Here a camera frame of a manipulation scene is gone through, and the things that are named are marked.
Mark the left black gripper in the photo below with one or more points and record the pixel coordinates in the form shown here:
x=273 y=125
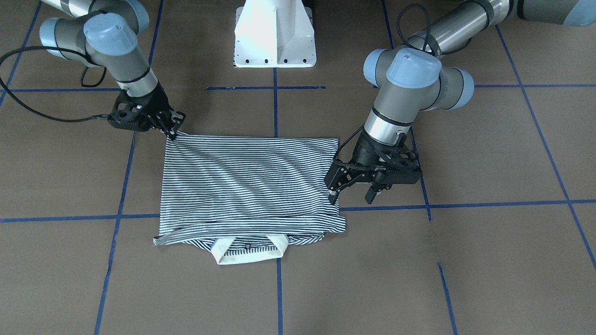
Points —
x=367 y=150

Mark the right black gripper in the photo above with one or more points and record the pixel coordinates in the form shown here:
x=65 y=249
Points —
x=157 y=103

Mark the blue white striped polo shirt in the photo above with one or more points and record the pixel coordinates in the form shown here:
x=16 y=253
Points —
x=246 y=199

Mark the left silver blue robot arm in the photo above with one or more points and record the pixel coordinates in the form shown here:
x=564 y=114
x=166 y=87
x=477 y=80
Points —
x=411 y=79

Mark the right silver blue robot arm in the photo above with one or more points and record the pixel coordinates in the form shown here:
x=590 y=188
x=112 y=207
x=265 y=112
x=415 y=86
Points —
x=103 y=33

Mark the brown table cover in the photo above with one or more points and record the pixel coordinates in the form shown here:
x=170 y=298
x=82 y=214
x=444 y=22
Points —
x=498 y=238

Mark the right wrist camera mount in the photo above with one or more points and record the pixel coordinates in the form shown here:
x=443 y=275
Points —
x=128 y=114

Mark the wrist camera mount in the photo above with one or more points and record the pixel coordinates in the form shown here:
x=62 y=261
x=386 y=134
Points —
x=128 y=114
x=402 y=166

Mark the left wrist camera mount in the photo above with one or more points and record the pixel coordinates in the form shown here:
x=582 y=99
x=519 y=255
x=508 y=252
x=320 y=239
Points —
x=402 y=166

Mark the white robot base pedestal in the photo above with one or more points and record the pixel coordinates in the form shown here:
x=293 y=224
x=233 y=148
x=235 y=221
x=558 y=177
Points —
x=275 y=34

